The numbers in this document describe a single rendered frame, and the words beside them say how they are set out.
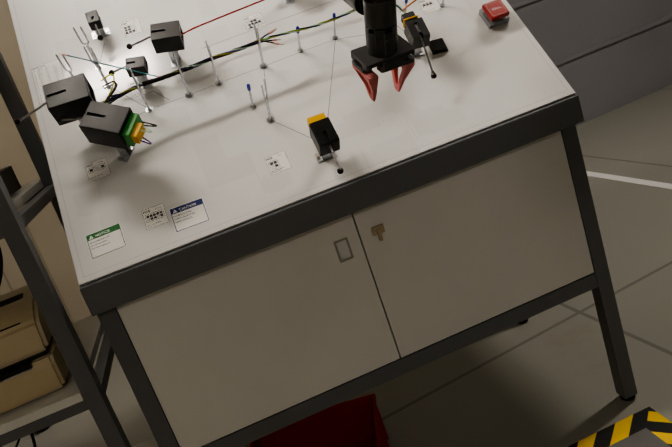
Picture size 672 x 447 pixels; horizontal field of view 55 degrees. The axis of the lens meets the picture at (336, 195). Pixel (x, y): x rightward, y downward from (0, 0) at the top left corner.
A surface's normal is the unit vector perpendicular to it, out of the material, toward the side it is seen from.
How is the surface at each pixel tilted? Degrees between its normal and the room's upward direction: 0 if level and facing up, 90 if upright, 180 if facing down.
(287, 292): 90
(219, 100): 49
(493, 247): 90
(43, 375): 90
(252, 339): 90
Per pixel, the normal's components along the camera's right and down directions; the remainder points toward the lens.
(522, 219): 0.24, 0.18
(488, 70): -0.03, -0.47
